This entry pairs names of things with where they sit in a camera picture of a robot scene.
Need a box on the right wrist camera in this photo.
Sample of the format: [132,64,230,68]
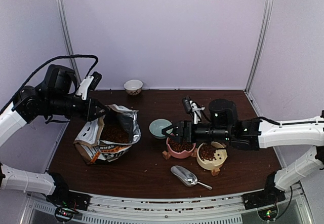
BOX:
[182,96,205,124]

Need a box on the teal ribbed ceramic bowl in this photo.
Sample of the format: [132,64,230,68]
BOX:
[149,119,172,140]

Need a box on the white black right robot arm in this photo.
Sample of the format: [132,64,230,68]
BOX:
[161,97,323,209]

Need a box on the dog food bag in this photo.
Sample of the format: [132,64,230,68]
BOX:
[73,104,141,165]

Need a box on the cream yellow pet bowl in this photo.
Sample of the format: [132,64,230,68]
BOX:
[196,142,228,171]

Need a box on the white ceramic patterned bowl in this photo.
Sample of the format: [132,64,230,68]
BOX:
[124,79,143,96]

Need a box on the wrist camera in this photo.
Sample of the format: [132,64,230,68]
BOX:
[182,96,205,124]
[75,71,102,100]

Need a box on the brown dog kibble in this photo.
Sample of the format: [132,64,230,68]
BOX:
[100,125,129,143]

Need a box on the metal front base rail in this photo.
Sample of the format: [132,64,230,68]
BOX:
[18,183,313,223]

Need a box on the black braided cable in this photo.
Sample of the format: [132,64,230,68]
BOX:
[0,54,99,113]

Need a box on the right aluminium frame post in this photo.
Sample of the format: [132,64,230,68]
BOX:
[245,0,274,94]

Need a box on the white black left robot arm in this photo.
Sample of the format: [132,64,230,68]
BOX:
[1,64,108,206]

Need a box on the aluminium corner frame post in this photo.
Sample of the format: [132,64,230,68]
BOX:
[52,0,82,83]

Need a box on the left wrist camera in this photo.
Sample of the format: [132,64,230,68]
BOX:
[75,71,102,100]

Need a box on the pink pet bowl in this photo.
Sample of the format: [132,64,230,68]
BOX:
[166,137,196,159]

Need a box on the wooden pet bowl stand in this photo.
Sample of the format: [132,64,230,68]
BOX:
[162,148,220,176]

